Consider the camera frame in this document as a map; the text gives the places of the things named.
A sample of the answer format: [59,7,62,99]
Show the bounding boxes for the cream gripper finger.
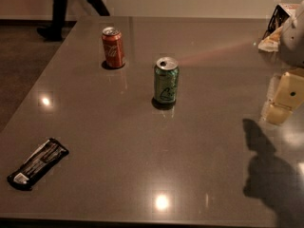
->
[265,71,304,125]

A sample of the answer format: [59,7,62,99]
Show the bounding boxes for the black rxbar chocolate wrapper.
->
[7,138,69,191]

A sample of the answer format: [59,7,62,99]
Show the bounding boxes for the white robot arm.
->
[258,1,304,125]

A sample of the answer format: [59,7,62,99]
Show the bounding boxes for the green soda can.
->
[154,57,180,105]

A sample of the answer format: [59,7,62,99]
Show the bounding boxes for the red coca-cola can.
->
[102,27,125,68]

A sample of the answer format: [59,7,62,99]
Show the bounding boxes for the person in dark clothes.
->
[37,0,110,42]

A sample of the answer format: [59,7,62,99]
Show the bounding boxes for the black wire basket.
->
[267,3,299,33]

